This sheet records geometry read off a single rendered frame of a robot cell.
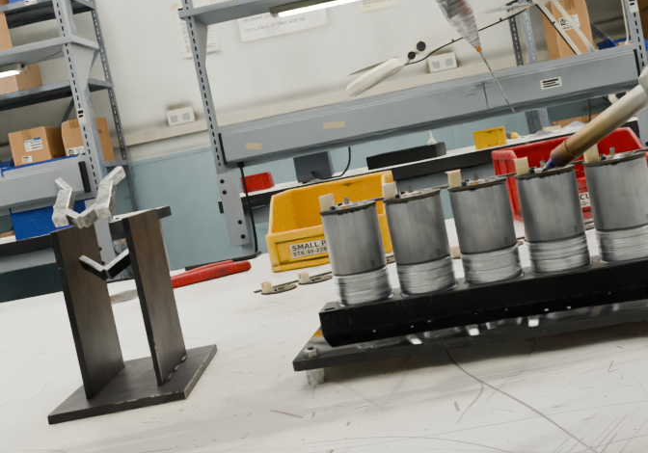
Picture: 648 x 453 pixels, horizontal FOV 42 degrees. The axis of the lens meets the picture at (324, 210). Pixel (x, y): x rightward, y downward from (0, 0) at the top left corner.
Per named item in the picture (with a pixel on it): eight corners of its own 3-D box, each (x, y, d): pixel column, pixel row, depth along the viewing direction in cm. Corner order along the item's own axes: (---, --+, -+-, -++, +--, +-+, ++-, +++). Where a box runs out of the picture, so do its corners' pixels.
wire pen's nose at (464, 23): (460, 55, 34) (442, 22, 34) (482, 41, 34) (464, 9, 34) (472, 51, 33) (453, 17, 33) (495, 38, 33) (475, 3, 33)
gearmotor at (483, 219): (528, 300, 35) (505, 176, 35) (469, 308, 35) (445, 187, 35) (526, 288, 37) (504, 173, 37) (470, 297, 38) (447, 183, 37)
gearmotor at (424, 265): (460, 310, 35) (437, 189, 35) (402, 319, 36) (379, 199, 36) (461, 298, 38) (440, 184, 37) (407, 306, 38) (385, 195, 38)
